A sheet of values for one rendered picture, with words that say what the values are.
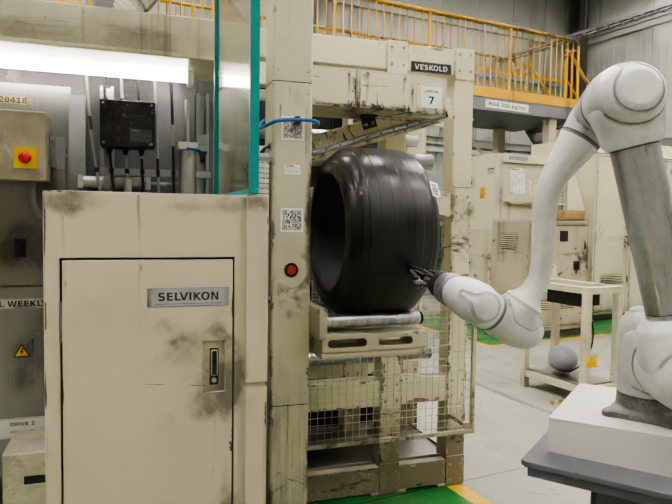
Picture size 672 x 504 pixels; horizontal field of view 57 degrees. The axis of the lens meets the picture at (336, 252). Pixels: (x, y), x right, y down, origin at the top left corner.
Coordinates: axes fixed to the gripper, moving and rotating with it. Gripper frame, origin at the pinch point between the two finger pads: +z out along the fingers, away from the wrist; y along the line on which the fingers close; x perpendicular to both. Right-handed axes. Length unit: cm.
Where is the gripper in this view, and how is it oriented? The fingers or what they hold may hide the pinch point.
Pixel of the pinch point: (414, 271)
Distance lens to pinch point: 187.1
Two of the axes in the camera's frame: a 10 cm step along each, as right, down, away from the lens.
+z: -3.1, -1.9, 9.3
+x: -0.5, 9.8, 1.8
